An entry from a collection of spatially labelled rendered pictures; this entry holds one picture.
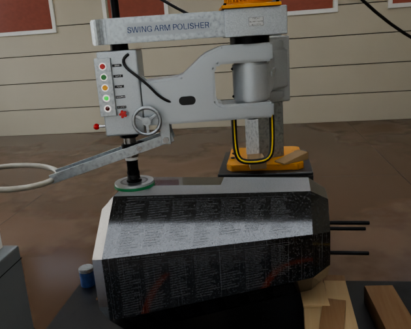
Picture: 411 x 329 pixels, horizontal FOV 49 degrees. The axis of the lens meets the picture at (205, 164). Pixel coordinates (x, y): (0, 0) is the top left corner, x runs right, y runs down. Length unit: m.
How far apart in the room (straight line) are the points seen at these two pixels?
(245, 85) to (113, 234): 0.98
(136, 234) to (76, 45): 6.97
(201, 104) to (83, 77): 6.77
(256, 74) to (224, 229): 0.78
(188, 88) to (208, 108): 0.14
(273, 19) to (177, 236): 1.13
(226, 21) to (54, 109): 7.26
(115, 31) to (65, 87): 6.86
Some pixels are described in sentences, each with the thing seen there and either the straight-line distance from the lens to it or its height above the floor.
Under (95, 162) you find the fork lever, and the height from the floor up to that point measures 0.98.
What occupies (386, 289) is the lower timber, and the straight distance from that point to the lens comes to 2.89.
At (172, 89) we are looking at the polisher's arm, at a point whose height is 1.34.
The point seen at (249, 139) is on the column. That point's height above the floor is 0.90.
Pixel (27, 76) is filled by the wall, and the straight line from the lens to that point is 9.43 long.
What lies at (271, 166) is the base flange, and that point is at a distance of 2.91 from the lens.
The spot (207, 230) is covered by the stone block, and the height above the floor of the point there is 0.68.
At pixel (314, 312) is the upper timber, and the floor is 0.25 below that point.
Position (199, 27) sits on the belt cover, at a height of 1.63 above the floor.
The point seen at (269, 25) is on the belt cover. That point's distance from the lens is 2.29.
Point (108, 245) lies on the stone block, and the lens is 2.29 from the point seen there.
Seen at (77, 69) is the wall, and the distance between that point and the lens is 9.01.
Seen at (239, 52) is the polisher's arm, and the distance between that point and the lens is 2.30.
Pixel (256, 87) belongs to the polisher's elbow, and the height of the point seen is 1.32.
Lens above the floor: 1.56
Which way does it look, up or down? 15 degrees down
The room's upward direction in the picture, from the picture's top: 4 degrees counter-clockwise
